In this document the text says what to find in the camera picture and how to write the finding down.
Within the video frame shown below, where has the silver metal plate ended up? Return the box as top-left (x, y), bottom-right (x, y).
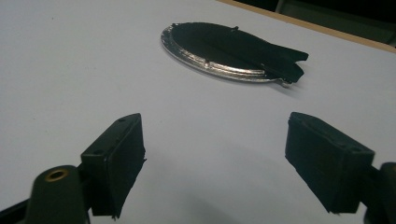
top-left (161, 21), bottom-right (292, 89)

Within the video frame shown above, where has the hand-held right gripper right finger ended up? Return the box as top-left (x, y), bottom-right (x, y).
top-left (284, 111), bottom-right (376, 215)

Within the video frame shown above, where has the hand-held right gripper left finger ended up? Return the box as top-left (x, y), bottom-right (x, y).
top-left (79, 112), bottom-right (147, 218)

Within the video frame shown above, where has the black cloth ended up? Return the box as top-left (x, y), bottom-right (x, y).
top-left (171, 21), bottom-right (310, 84)

